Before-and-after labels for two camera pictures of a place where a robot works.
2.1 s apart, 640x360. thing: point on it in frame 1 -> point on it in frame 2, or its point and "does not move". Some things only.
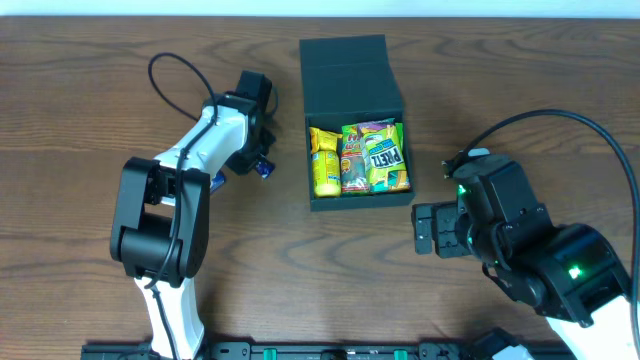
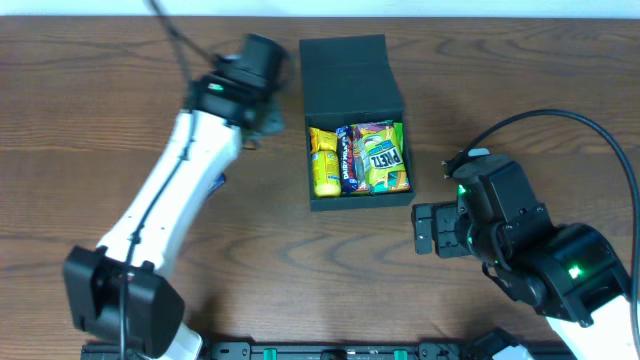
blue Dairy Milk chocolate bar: (264, 168) -> (346, 159)
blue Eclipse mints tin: (217, 181) does not move
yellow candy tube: (326, 172) does not move
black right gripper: (445, 230) does not move
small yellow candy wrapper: (321, 139) does not move
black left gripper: (261, 151) -> (273, 122)
